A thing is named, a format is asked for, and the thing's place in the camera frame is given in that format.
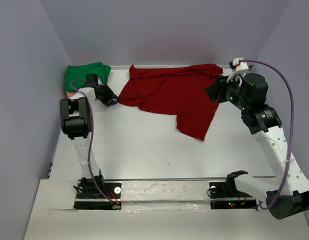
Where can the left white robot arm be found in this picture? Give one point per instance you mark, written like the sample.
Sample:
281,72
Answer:
77,123

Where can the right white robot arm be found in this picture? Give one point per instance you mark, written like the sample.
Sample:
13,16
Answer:
290,195

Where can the folded pink t shirt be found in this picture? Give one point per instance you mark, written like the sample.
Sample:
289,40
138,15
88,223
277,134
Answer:
72,95

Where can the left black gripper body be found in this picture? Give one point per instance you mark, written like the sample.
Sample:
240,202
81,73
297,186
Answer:
106,95

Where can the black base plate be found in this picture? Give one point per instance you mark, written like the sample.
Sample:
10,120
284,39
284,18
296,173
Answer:
222,198
89,198

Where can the folded green t shirt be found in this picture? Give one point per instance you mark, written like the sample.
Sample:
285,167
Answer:
74,72

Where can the red t shirt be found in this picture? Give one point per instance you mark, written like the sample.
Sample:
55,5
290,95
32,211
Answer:
178,91

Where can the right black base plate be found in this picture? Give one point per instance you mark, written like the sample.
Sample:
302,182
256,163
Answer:
222,198

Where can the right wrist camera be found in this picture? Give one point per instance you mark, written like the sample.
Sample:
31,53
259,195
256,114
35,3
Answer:
239,67

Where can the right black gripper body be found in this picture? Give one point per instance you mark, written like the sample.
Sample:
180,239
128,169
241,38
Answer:
228,91

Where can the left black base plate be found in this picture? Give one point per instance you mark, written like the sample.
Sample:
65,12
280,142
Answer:
89,198

